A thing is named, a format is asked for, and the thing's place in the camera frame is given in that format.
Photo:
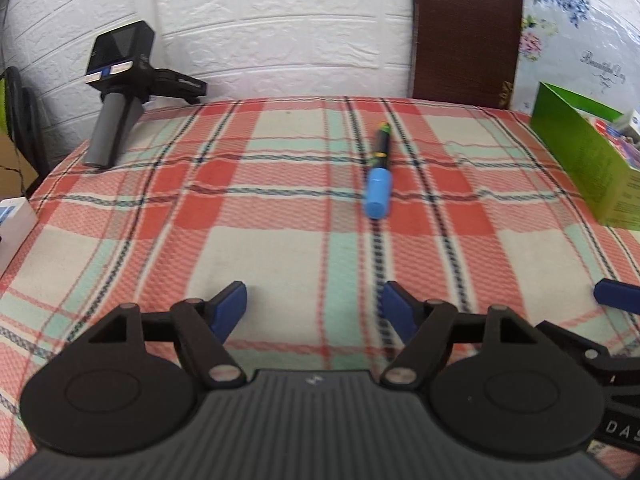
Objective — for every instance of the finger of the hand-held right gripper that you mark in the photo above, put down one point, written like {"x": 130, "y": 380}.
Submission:
{"x": 617, "y": 297}

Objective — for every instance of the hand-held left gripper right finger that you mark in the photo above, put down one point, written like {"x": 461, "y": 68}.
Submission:
{"x": 400, "y": 306}

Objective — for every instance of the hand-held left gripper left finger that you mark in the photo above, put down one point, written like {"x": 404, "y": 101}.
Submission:
{"x": 231, "y": 306}

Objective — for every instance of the marker with blue cap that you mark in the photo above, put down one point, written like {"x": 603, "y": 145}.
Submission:
{"x": 378, "y": 195}

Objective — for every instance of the green carton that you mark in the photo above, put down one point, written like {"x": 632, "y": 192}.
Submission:
{"x": 580, "y": 155}

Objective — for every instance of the plaid blanket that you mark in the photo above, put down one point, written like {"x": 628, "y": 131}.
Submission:
{"x": 280, "y": 210}

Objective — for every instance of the flat white and blue box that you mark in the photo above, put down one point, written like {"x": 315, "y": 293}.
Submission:
{"x": 15, "y": 232}

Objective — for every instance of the spare hand-held gripper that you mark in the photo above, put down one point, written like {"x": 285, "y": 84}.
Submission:
{"x": 120, "y": 90}

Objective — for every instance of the cardboard box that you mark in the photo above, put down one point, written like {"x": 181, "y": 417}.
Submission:
{"x": 15, "y": 170}

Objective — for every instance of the brown wooden board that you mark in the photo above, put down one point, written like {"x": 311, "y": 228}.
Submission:
{"x": 465, "y": 30}

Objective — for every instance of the green and black bag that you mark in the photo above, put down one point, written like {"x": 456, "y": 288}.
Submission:
{"x": 20, "y": 110}

